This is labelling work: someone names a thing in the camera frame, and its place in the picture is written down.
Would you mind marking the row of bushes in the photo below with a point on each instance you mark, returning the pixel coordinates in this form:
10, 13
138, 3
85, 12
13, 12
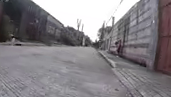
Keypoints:
70, 37

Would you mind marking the utility pole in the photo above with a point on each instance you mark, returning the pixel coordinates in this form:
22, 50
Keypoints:
78, 24
111, 32

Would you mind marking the grey concrete road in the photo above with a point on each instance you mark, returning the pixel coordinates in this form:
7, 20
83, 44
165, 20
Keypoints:
68, 75

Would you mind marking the concrete kerb strip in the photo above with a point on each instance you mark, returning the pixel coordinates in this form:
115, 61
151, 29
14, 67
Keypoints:
30, 44

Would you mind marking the dark low building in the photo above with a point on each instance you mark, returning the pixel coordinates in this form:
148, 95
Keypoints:
34, 21

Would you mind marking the dark green bush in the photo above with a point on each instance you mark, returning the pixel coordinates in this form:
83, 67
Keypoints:
5, 28

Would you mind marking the grey block wall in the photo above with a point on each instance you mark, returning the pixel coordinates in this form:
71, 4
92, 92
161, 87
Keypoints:
140, 34

